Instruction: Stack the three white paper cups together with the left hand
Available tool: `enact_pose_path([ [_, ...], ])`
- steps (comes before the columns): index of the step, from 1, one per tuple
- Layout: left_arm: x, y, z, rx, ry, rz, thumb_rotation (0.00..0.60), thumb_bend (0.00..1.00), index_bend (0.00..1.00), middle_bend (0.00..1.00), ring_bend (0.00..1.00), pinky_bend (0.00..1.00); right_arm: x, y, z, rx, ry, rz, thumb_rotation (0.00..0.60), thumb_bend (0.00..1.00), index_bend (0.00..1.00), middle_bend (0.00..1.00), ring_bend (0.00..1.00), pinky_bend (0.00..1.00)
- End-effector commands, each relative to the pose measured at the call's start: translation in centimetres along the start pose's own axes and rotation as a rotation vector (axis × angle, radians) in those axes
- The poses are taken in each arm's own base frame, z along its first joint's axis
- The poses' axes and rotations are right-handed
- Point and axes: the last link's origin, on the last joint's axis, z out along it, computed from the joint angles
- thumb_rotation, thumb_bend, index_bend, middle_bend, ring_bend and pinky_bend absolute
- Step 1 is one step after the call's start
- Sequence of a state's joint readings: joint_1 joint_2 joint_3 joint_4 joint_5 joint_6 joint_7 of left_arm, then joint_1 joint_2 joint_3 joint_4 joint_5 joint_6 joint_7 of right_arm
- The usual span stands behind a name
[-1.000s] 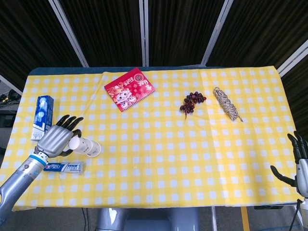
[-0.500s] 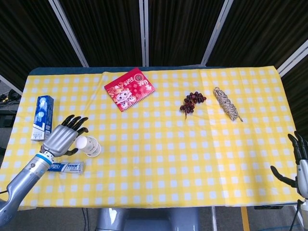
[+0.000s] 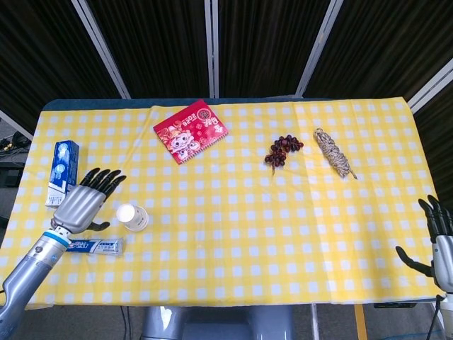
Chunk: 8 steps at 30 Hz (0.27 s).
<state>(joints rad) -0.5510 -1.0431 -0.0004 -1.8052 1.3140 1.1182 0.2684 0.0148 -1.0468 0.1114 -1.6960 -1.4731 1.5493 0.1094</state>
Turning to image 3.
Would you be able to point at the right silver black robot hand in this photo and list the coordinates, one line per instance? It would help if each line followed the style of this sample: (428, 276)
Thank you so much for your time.
(444, 251)

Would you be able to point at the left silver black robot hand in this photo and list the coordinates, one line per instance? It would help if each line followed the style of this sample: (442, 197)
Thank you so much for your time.
(79, 209)

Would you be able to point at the paper cup with blue flower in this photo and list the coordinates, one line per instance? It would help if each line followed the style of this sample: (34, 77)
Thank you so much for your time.
(134, 219)

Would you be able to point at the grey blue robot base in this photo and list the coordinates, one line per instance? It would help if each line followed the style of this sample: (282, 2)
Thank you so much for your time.
(212, 326)

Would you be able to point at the blue white toothpaste tube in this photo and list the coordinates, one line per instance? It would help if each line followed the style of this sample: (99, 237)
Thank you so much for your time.
(102, 246)

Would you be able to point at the blue toothpaste box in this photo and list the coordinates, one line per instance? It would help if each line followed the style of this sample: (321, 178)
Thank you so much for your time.
(62, 166)

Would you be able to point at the black pleated screen panel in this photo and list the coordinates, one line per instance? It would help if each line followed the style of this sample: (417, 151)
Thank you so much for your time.
(389, 42)
(265, 46)
(440, 134)
(42, 53)
(155, 46)

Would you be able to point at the red spiral notebook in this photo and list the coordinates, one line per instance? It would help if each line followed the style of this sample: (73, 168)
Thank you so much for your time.
(191, 134)

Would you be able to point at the white table leg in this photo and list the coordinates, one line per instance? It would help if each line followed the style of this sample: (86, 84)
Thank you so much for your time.
(314, 322)

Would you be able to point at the yellow white checkered tablecloth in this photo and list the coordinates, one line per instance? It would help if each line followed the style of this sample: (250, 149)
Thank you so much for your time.
(247, 230)

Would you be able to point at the dark red grape bunch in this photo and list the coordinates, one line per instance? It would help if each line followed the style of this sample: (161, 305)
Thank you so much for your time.
(279, 150)

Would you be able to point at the white screen frame post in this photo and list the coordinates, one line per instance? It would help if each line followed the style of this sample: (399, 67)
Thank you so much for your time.
(99, 49)
(431, 82)
(320, 46)
(208, 46)
(16, 124)

